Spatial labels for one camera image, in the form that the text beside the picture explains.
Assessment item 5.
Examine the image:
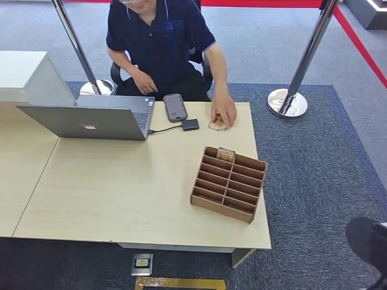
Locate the person's left hand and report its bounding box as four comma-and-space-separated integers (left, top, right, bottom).
210, 88, 238, 129

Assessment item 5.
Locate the grey laptop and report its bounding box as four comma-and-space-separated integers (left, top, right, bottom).
16, 94, 156, 141

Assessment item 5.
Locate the chrome stanchion post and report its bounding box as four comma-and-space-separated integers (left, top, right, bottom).
51, 0, 115, 97
267, 0, 340, 120

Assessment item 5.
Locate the gold floor frame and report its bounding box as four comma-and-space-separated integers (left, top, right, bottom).
135, 277, 228, 290

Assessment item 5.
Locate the person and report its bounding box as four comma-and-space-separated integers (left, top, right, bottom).
105, 0, 238, 129

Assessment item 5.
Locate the dark smartphone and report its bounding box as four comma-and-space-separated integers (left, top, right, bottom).
163, 93, 188, 123

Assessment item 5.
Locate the person's right hand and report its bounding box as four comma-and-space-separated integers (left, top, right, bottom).
132, 71, 159, 96

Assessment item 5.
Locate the black usb hub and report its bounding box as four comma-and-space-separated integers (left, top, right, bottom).
181, 118, 200, 132

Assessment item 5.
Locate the dark blue carpet mat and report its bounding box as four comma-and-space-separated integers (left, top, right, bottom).
0, 81, 387, 290

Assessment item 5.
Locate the red barrier belt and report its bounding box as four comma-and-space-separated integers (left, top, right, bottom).
333, 5, 387, 90
65, 0, 324, 9

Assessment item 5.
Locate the grey display plinth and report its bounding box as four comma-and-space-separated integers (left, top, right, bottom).
344, 0, 387, 31

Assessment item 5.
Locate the gold printed card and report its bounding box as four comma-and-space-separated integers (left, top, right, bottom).
208, 114, 230, 132
215, 147, 237, 164

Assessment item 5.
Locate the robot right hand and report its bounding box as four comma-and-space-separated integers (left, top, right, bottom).
371, 222, 387, 278

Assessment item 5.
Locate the silver floor socket box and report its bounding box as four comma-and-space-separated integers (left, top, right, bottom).
131, 253, 153, 277

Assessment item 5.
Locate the brown slotted card holder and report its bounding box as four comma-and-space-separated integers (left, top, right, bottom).
190, 146, 269, 225

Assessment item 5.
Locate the white cabinet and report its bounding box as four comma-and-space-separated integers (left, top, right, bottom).
0, 51, 76, 108

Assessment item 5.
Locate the black usb cable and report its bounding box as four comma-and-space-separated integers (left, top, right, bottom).
147, 124, 183, 135

